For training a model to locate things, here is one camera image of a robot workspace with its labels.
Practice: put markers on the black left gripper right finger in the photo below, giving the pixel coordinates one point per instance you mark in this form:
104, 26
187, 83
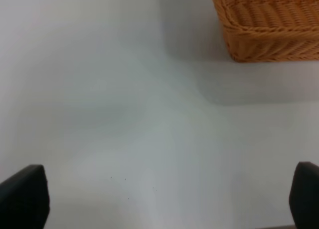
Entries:
304, 196

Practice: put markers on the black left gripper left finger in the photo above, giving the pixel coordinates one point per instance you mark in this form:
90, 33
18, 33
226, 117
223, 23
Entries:
24, 199

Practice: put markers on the orange wicker basket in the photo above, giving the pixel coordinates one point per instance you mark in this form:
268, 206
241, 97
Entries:
270, 30

